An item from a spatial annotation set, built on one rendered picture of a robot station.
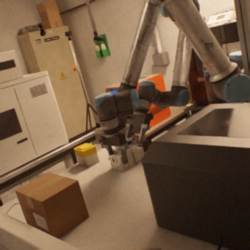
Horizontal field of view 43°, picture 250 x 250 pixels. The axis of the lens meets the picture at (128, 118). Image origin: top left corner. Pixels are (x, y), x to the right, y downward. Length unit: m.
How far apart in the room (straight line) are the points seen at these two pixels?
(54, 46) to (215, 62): 4.18
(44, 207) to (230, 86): 0.98
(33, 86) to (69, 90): 3.40
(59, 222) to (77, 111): 4.49
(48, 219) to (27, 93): 1.12
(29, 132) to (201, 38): 1.24
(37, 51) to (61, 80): 0.61
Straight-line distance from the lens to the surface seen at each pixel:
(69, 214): 1.25
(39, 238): 1.10
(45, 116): 2.22
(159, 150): 0.98
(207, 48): 1.56
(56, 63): 5.47
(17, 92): 2.13
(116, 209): 1.30
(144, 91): 1.73
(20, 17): 5.74
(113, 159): 1.63
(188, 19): 1.53
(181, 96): 1.70
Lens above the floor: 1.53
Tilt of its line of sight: 14 degrees down
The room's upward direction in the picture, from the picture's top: 14 degrees counter-clockwise
